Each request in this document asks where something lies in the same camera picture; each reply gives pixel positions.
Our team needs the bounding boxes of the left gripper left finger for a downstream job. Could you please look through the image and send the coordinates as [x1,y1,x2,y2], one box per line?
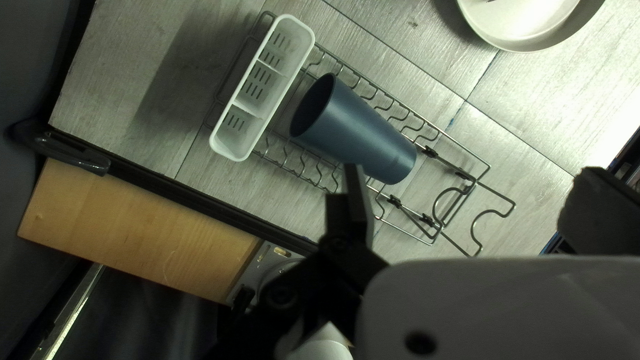
[205,163,391,360]

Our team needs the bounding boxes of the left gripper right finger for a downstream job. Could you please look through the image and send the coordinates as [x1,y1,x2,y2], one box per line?
[557,166,640,256]

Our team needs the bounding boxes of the dark blue cup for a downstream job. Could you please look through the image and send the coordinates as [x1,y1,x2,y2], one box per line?
[289,73,418,186]

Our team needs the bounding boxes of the pale plate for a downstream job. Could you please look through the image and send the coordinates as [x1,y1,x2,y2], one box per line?
[456,0,607,53]

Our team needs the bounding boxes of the white cutlery holder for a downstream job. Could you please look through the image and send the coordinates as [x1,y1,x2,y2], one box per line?
[208,13,316,162]

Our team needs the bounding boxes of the wire dish rack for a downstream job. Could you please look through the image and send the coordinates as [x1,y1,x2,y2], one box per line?
[202,10,517,258]

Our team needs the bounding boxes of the black frame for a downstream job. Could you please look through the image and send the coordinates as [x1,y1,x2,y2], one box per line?
[7,117,321,360]

